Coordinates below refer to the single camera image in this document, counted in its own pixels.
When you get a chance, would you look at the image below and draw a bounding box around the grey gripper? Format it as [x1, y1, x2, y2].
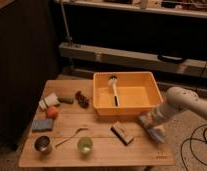
[143, 112, 165, 129]

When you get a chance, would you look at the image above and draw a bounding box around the yellow plastic tub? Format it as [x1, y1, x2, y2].
[93, 72, 163, 116]

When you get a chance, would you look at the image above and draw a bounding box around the brown wooden block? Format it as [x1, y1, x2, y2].
[111, 121, 134, 145]

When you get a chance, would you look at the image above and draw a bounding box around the white dish brush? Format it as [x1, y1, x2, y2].
[108, 75, 119, 107]

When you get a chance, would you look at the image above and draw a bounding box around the grey lower shelf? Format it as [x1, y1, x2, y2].
[59, 42, 207, 78]

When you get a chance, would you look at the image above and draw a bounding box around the dark grape bunch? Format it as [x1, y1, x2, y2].
[75, 91, 89, 108]

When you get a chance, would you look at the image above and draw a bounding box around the wooden spoon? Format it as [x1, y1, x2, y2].
[55, 127, 89, 148]

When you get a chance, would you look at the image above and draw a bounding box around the green translucent cup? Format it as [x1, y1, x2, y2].
[77, 137, 93, 155]

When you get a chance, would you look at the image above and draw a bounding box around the green pickle toy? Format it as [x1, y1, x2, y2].
[58, 97, 74, 104]

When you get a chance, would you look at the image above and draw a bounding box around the orange fruit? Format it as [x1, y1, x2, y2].
[45, 106, 58, 119]

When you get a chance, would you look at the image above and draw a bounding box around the metal cup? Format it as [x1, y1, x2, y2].
[34, 136, 52, 154]

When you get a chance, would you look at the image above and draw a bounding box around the upper wooden shelf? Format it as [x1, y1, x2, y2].
[53, 0, 207, 19]

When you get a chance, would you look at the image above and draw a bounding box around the blue sponge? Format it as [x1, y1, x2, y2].
[32, 119, 53, 132]

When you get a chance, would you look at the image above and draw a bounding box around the metal pole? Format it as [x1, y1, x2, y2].
[60, 0, 74, 46]

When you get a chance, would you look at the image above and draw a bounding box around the black floor cable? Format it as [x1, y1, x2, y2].
[179, 63, 207, 171]

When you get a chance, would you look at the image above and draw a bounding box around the black handle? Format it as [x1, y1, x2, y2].
[157, 55, 186, 64]

